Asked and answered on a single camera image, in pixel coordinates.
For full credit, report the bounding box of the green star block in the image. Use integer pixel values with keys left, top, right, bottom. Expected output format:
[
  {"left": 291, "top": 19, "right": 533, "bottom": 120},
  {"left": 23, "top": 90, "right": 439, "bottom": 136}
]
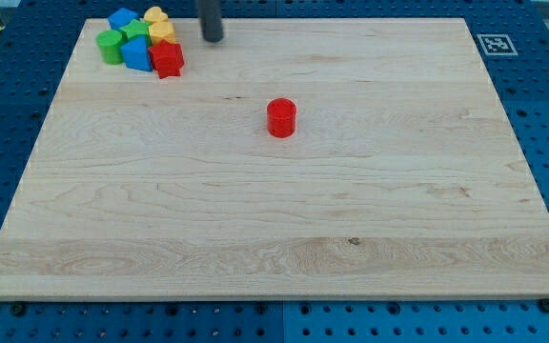
[{"left": 120, "top": 19, "right": 152, "bottom": 47}]

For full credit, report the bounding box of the yellow heart block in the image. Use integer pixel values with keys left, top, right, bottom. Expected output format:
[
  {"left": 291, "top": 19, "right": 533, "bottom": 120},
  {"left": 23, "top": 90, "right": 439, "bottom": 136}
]
[{"left": 143, "top": 6, "right": 169, "bottom": 24}]

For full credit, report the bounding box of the black bolt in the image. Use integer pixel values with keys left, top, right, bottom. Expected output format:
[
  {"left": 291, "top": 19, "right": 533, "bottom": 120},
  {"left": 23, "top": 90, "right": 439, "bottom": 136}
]
[
  {"left": 10, "top": 302, "right": 27, "bottom": 317},
  {"left": 538, "top": 298, "right": 549, "bottom": 313}
]

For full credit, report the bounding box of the yellow hexagon block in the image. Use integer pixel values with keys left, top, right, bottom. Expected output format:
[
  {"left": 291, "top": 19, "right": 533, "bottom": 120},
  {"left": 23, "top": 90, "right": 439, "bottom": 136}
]
[{"left": 148, "top": 21, "right": 177, "bottom": 46}]

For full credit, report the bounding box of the white fiducial marker tag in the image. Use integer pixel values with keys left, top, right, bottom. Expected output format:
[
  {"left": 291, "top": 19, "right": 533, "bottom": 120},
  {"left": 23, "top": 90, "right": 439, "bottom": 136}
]
[{"left": 477, "top": 33, "right": 518, "bottom": 56}]

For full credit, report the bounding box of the black bolt front left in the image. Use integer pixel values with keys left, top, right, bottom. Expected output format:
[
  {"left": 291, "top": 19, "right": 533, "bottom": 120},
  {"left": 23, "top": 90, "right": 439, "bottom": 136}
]
[{"left": 10, "top": 302, "right": 27, "bottom": 317}]

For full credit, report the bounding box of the grey cylindrical robot arm tip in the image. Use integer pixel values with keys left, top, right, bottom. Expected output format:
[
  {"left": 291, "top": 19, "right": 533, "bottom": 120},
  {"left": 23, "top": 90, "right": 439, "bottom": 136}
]
[{"left": 195, "top": 0, "right": 224, "bottom": 43}]

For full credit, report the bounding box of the red star block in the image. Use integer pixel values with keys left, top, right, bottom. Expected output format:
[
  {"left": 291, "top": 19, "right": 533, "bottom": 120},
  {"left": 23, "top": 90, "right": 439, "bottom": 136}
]
[{"left": 148, "top": 40, "right": 185, "bottom": 79}]

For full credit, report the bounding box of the large wooden board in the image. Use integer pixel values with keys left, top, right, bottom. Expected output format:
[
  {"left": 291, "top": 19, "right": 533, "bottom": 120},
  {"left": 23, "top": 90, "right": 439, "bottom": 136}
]
[{"left": 0, "top": 18, "right": 549, "bottom": 302}]

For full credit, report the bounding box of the blue triangle block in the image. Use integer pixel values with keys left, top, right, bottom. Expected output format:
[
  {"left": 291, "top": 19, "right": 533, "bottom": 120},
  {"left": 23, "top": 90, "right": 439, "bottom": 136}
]
[{"left": 121, "top": 36, "right": 153, "bottom": 71}]

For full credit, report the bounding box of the green cylinder block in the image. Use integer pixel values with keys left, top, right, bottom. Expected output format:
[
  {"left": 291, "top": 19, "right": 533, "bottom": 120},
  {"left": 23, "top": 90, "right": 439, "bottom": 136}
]
[{"left": 95, "top": 30, "right": 125, "bottom": 65}]

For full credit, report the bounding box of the blue cube block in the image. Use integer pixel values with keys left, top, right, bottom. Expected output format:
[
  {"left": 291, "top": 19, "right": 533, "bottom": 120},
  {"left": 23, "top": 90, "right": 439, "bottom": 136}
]
[{"left": 107, "top": 8, "right": 139, "bottom": 30}]

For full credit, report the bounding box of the red cylinder block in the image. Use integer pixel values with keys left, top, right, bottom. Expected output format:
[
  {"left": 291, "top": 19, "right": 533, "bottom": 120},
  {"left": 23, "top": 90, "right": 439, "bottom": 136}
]
[{"left": 267, "top": 98, "right": 297, "bottom": 138}]

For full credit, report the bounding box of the black bolt front right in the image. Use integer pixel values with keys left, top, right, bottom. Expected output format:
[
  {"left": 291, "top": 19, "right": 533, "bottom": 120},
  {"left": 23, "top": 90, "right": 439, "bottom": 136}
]
[{"left": 538, "top": 298, "right": 549, "bottom": 313}]

